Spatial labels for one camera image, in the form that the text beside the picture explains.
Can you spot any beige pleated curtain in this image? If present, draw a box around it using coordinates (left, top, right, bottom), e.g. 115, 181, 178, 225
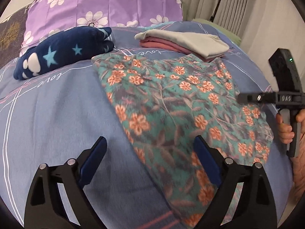
182, 0, 304, 86

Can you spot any purple floral pillow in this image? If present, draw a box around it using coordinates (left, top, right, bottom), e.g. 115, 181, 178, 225
20, 0, 183, 55

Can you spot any pink folded garment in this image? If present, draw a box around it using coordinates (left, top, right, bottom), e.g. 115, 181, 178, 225
140, 36, 224, 62

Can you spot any right hand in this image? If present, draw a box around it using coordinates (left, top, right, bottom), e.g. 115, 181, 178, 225
275, 108, 305, 201

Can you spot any beige folded garment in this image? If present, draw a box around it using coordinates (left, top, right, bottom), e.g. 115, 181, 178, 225
134, 29, 229, 57

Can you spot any black floor lamp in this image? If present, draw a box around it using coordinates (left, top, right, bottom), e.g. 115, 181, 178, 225
209, 0, 237, 22

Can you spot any navy star fleece garment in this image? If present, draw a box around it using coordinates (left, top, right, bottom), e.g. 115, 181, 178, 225
13, 26, 114, 80

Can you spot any teal floral patterned garment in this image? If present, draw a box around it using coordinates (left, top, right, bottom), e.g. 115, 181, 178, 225
92, 53, 274, 228

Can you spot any dark brown patterned pillow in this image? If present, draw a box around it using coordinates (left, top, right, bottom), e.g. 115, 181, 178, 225
0, 0, 42, 68

